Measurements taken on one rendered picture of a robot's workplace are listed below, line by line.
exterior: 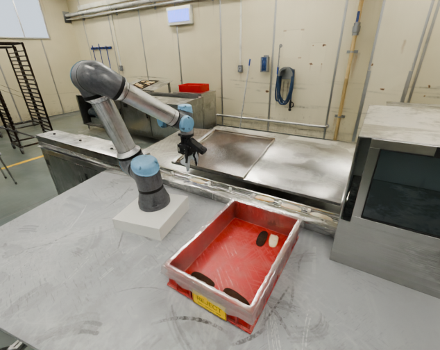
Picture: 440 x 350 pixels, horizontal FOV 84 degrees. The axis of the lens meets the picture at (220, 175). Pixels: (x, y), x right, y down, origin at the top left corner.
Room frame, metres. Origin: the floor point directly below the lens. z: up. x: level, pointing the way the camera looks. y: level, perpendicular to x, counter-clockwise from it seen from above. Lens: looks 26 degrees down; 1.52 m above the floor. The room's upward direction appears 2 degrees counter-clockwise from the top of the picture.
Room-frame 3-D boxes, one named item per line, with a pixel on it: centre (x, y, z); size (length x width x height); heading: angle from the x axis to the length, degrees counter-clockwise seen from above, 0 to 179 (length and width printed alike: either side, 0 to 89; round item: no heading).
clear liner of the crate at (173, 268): (0.68, -0.07, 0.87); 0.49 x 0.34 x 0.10; 147
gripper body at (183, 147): (1.30, 0.18, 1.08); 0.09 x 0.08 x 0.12; 58
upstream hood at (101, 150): (1.87, 1.06, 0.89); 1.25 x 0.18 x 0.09; 58
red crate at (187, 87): (5.10, 0.46, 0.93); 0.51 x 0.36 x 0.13; 62
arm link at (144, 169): (1.00, 0.34, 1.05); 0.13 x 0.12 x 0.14; 39
